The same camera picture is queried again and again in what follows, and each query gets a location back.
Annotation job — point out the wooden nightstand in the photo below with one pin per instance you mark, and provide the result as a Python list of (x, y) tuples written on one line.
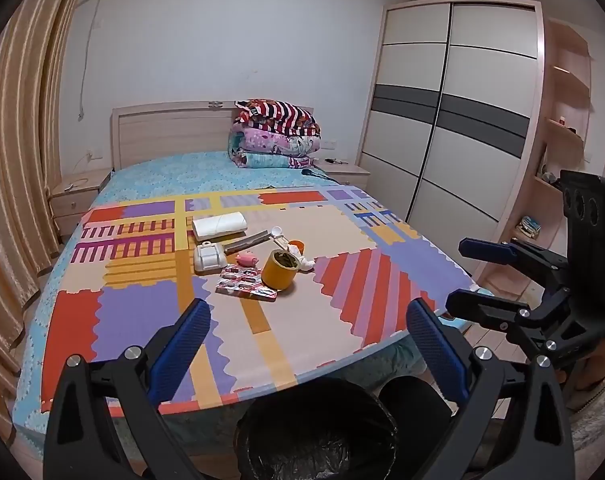
[(72, 200), (347, 175)]

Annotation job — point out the yellow tape roll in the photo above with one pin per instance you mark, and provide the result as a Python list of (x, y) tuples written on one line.
[(277, 275)]

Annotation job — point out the wooden corner shelf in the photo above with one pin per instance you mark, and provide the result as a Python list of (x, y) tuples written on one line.
[(567, 90)]

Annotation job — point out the white tissue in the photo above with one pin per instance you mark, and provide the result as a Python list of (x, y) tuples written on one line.
[(306, 262)]

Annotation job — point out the cream stick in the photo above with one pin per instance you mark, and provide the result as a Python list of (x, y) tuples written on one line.
[(282, 243)]

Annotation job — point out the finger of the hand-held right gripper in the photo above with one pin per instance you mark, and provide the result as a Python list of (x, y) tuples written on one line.
[(485, 250), (477, 305)]

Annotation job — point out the dark shelf item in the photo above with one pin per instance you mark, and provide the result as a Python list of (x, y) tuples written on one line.
[(548, 176)]

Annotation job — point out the orange small item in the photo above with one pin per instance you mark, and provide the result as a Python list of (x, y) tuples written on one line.
[(297, 246)]

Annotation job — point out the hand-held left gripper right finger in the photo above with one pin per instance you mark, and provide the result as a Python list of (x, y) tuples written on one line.
[(435, 340)]

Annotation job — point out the red blister pack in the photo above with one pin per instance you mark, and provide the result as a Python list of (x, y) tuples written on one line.
[(242, 282)]

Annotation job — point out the colourful patterned foam mat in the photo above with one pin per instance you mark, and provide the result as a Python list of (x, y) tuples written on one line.
[(332, 320)]

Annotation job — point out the grey angled strip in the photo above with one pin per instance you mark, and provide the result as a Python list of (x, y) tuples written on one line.
[(247, 241)]

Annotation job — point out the person's grey fuzzy clothing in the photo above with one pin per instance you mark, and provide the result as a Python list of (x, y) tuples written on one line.
[(595, 435)]

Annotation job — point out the white plastic container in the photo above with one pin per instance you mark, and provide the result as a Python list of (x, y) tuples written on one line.
[(208, 257)]

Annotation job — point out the striped folded blanket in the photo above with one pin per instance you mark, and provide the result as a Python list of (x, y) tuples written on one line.
[(277, 112)]

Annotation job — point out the beige striped curtain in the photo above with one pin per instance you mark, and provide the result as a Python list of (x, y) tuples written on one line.
[(17, 160)]

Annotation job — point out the stack of books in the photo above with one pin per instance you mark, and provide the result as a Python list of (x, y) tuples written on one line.
[(530, 225)]

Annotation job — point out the white wall socket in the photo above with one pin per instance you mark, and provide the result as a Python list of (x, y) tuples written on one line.
[(93, 155), (328, 144)]

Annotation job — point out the teal folded blanket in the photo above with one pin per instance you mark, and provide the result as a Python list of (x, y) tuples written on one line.
[(267, 161)]

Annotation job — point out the sliding door wardrobe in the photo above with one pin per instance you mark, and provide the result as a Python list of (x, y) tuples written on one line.
[(432, 135)]

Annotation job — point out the person's right hand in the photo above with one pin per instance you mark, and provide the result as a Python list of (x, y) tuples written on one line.
[(598, 366)]

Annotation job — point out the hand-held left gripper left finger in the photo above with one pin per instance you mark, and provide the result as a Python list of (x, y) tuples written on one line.
[(182, 340)]

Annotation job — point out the white paper roll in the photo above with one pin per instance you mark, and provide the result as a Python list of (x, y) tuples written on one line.
[(217, 226)]

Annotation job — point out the white round cap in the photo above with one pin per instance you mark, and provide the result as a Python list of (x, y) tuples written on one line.
[(276, 232)]

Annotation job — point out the wooden bed headboard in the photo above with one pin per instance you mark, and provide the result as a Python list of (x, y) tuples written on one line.
[(172, 130)]

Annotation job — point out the pink small toy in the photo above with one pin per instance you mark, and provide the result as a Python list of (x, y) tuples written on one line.
[(246, 259)]

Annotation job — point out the small dark item on nightstand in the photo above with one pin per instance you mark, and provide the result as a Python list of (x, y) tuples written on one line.
[(335, 161)]

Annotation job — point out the bin with black bag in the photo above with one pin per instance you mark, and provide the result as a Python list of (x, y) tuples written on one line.
[(312, 435)]

